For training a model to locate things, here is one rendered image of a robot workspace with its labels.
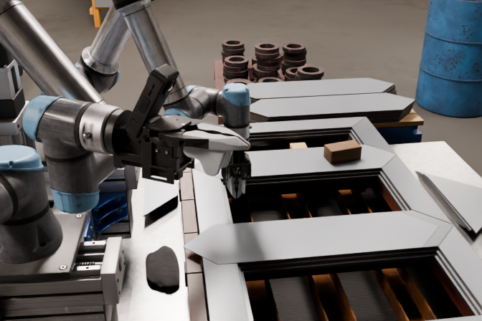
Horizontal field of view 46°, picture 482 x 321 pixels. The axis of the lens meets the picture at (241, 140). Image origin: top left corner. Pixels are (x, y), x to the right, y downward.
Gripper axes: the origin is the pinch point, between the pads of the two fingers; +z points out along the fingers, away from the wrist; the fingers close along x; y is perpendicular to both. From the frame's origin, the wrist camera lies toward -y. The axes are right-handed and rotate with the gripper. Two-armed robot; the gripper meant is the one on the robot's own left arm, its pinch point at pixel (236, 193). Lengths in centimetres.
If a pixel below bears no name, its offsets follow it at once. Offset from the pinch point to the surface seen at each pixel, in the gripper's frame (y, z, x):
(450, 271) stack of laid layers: 36, 6, 52
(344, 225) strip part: 14.1, 4.9, 30.2
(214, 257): 24.0, 4.8, -9.0
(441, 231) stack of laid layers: 20, 5, 57
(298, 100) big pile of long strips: -80, 4, 37
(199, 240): 15.9, 4.8, -12.3
